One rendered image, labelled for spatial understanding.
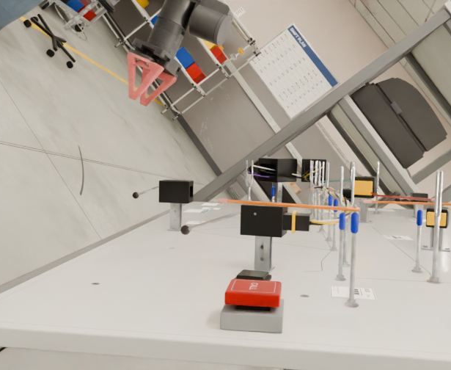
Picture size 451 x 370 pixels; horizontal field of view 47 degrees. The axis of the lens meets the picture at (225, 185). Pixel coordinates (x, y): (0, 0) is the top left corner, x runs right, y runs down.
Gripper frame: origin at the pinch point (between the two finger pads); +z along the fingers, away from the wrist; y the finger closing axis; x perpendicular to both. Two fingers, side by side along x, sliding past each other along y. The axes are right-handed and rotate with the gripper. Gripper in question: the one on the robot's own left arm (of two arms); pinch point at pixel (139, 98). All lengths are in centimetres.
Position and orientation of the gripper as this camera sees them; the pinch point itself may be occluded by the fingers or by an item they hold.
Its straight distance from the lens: 98.3
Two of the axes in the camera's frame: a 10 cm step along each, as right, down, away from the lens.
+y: 2.1, 0.5, 9.8
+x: -8.9, -4.1, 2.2
